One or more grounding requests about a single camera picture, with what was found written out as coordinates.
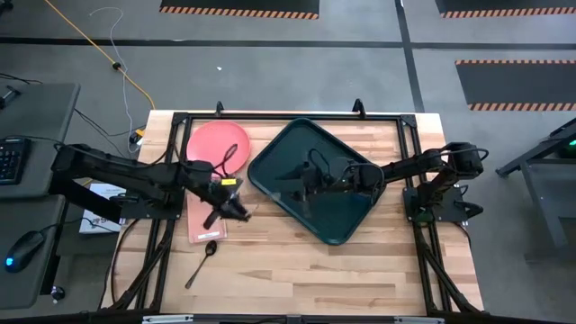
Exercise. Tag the silver bracket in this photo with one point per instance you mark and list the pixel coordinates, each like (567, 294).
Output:
(418, 320)
(166, 319)

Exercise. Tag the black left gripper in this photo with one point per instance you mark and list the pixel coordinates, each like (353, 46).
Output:
(211, 191)

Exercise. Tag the black hazard striped mat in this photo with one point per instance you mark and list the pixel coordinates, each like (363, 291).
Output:
(517, 85)
(504, 3)
(238, 4)

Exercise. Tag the spiral bound notepad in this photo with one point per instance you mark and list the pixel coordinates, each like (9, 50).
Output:
(200, 225)

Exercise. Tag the dark metal spoon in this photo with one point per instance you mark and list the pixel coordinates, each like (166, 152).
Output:
(210, 247)

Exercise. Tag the red plate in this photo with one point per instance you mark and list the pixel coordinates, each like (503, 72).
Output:
(211, 144)

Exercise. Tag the dark green tray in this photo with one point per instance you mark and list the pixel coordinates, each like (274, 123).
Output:
(324, 216)

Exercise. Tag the white printed box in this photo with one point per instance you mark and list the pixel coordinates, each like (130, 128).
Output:
(96, 222)

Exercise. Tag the black round knob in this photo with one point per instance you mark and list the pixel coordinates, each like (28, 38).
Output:
(58, 293)

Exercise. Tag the yellow white power plug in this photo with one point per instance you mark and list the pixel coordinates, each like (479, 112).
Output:
(137, 137)

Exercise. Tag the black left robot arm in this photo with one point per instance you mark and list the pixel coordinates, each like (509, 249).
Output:
(135, 175)

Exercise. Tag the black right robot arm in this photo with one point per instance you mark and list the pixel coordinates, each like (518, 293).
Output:
(414, 167)

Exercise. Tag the grey metal stand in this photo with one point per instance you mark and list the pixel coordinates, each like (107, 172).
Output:
(542, 202)

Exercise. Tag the grey desk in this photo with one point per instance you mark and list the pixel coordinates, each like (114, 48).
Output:
(49, 117)
(27, 288)

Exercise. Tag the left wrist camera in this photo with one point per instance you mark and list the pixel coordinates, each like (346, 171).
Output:
(230, 188)

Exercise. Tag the black keyboard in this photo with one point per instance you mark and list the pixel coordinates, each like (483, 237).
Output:
(11, 159)

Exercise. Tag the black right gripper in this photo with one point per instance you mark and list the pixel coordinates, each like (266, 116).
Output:
(319, 180)

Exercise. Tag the black computer mouse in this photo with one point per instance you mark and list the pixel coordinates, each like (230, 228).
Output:
(24, 249)

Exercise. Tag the black table frame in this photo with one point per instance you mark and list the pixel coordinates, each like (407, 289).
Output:
(288, 118)

